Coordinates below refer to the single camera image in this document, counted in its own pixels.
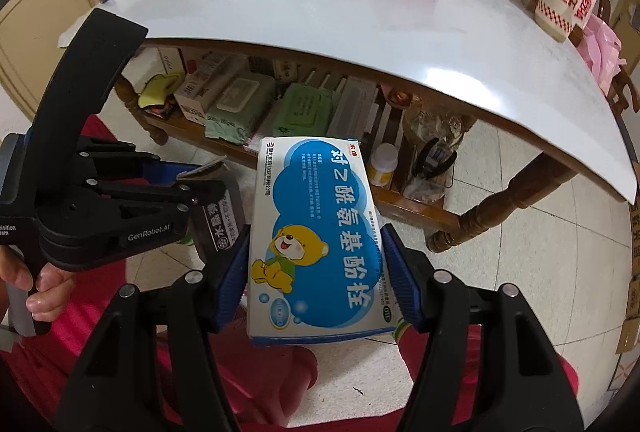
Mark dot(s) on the blue cartoon bear medicine box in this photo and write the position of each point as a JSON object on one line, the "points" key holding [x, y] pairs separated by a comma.
{"points": [[315, 232]]}

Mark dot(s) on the white pill bottle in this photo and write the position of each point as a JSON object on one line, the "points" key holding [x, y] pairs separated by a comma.
{"points": [[383, 164]]}

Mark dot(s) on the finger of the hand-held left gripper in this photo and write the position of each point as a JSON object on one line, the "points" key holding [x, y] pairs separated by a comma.
{"points": [[145, 199], [125, 159]]}

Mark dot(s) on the pink plastic bag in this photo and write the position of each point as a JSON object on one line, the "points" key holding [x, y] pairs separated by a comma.
{"points": [[602, 46]]}

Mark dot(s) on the small black box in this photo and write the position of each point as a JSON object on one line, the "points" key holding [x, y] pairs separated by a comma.
{"points": [[220, 222]]}

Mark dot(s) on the person's leg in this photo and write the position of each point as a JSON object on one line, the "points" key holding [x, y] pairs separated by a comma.
{"points": [[450, 372], [165, 362]]}

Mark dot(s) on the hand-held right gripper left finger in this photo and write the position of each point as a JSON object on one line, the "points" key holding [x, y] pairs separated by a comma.
{"points": [[235, 272]]}

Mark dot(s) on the person's left hand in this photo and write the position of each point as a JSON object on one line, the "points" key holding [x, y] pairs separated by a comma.
{"points": [[47, 284]]}

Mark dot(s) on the translucent plastic box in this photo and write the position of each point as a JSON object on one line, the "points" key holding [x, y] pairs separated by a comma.
{"points": [[352, 106]]}

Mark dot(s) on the green wet wipes pack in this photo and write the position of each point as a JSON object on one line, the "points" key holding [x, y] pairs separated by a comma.
{"points": [[240, 106], [305, 109]]}

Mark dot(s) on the wooden table leg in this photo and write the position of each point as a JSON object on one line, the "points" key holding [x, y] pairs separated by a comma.
{"points": [[135, 106], [500, 204]]}

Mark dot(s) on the yellow cloth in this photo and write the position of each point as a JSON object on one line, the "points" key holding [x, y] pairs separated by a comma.
{"points": [[155, 89]]}

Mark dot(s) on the long white carton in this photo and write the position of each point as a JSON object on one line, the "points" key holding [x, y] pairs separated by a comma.
{"points": [[205, 91]]}

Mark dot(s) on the person's right leg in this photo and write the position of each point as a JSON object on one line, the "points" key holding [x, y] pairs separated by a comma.
{"points": [[450, 372]]}

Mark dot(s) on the wooden table lower shelf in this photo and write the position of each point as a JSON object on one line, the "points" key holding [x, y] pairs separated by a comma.
{"points": [[415, 212]]}

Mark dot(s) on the clear plastic bag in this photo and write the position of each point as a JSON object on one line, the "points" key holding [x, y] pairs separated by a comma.
{"points": [[425, 184]]}

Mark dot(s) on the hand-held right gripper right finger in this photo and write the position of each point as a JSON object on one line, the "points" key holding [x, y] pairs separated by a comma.
{"points": [[400, 277]]}

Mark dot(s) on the beige cabinet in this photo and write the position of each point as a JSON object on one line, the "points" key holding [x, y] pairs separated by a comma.
{"points": [[35, 11]]}

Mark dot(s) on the person's left leg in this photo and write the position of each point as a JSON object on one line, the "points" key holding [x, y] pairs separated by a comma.
{"points": [[165, 362]]}

